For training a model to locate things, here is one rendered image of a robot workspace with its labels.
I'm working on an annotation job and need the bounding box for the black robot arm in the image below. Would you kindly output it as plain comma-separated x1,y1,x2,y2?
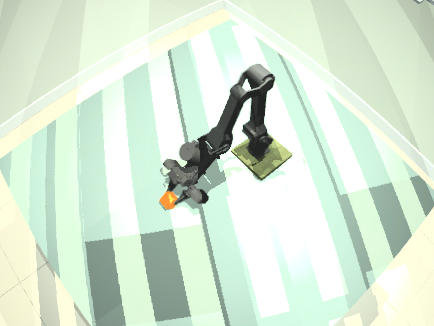
168,63,276,187

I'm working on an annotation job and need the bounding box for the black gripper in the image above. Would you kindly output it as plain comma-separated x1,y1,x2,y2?
163,159,209,204

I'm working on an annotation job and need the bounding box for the orange block with dark square face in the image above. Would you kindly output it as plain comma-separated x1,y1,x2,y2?
159,192,178,209

